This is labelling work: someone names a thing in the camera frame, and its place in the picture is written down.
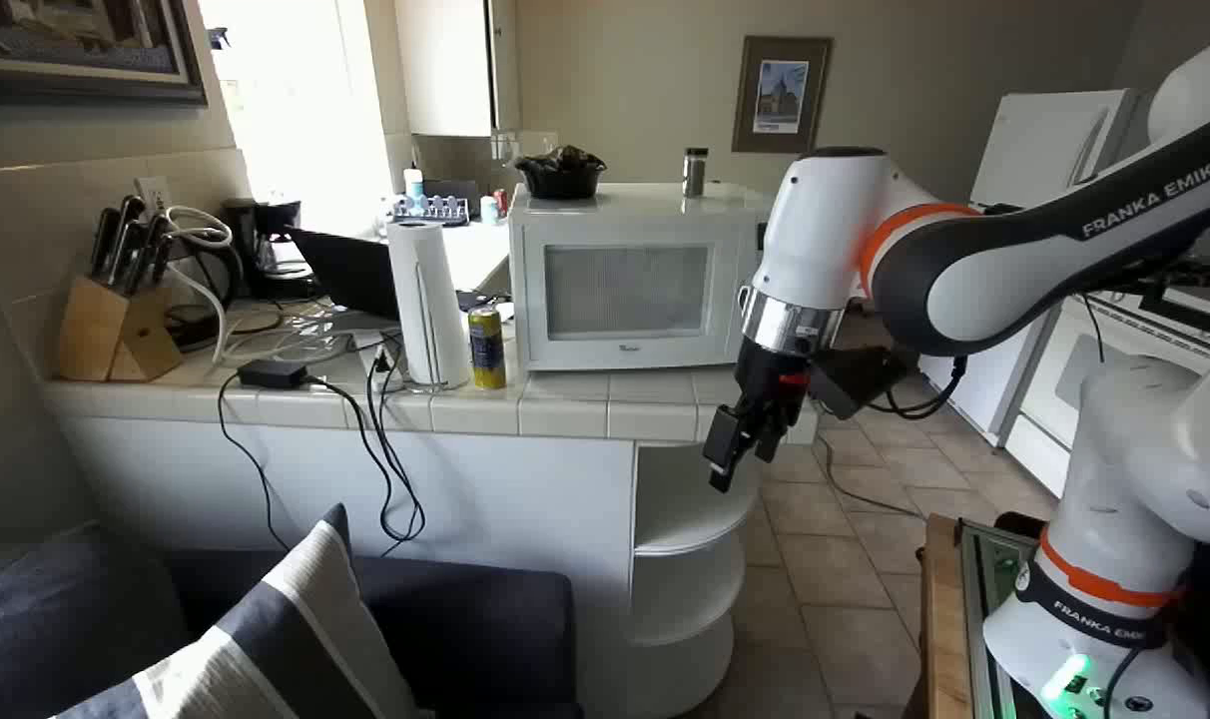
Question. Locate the yellow and blue spray can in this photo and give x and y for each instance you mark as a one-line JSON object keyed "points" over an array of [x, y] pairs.
{"points": [[489, 347]]}

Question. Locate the wooden knife block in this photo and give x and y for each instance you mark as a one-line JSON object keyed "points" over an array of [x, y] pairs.
{"points": [[104, 342]]}

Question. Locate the metal travel tumbler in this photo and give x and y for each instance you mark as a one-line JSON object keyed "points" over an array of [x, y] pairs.
{"points": [[692, 173]]}

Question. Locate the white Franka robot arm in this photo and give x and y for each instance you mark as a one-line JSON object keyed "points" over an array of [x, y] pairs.
{"points": [[1002, 265]]}

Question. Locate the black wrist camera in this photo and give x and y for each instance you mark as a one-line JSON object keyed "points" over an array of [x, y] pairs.
{"points": [[857, 379]]}

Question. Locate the white microwave oven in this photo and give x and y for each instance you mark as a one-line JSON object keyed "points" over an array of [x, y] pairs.
{"points": [[627, 286]]}

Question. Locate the grey blue sofa cushion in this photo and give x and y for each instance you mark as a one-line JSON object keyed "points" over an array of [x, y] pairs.
{"points": [[57, 600]]}

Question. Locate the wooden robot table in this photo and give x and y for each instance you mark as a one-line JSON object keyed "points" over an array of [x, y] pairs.
{"points": [[946, 623]]}

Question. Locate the black power adapter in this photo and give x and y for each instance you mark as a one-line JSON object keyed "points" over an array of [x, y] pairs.
{"points": [[274, 374]]}

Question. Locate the dish rack with dishes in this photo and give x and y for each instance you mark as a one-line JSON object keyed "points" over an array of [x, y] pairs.
{"points": [[431, 209]]}

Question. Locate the white paper towel roll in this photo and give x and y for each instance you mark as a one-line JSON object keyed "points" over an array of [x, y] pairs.
{"points": [[429, 305]]}

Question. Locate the black bowl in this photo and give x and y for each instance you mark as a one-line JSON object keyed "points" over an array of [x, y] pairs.
{"points": [[559, 178]]}

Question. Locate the small brown framed picture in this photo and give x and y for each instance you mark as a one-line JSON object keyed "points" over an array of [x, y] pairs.
{"points": [[779, 94]]}

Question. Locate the white refrigerator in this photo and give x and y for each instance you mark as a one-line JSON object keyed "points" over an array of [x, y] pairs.
{"points": [[1028, 146]]}

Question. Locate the dark blue sofa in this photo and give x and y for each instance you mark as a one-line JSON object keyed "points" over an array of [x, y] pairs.
{"points": [[486, 639]]}

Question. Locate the black laptop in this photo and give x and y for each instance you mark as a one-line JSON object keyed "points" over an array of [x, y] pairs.
{"points": [[349, 273]]}

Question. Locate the large dark framed picture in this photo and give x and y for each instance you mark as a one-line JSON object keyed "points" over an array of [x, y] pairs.
{"points": [[71, 40]]}

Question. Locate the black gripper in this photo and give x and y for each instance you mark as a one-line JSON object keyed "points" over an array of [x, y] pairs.
{"points": [[768, 383]]}

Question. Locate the black coffee maker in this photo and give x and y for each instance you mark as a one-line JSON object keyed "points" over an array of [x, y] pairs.
{"points": [[262, 243]]}

